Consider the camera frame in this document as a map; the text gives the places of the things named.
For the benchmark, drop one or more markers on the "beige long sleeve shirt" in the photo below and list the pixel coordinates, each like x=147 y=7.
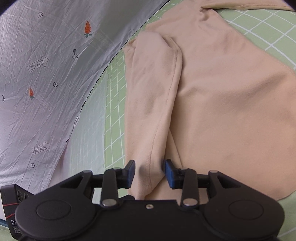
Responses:
x=201 y=94

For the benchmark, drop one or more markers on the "green grid cutting mat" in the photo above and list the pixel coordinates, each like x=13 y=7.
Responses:
x=270 y=29

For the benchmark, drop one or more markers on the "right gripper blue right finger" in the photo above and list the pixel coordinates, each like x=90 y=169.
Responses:
x=186 y=180

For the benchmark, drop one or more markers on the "grey printed backdrop sheet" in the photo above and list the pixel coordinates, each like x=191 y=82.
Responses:
x=52 y=53

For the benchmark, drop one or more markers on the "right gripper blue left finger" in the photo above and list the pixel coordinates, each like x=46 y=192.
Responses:
x=112 y=180

